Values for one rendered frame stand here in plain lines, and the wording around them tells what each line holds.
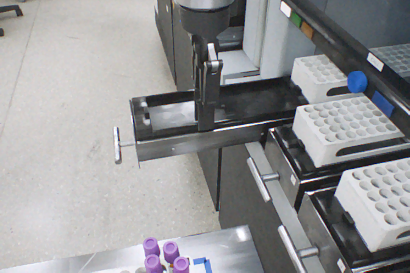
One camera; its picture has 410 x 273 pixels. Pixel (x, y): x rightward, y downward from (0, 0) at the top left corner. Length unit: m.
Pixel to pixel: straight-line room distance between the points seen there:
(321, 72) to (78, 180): 1.25
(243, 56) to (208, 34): 0.50
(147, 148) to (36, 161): 1.26
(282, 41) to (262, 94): 0.12
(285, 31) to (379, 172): 0.35
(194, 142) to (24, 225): 1.10
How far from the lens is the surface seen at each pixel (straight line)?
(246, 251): 0.49
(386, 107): 0.48
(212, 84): 0.54
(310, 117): 0.63
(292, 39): 0.78
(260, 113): 0.70
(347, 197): 0.55
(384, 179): 0.57
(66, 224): 1.57
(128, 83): 2.22
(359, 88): 0.50
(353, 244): 0.53
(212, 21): 0.51
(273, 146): 0.66
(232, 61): 0.99
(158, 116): 0.69
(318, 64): 0.77
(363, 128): 0.63
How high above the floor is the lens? 1.25
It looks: 41 degrees down
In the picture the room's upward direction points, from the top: straight up
